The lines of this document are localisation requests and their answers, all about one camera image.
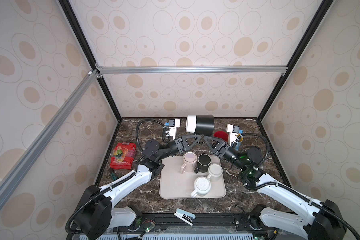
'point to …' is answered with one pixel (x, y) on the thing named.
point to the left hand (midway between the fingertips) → (203, 142)
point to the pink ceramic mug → (190, 162)
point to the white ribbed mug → (202, 185)
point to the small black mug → (204, 161)
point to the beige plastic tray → (174, 185)
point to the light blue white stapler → (187, 217)
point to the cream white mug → (215, 170)
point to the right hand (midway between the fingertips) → (205, 140)
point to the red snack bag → (123, 155)
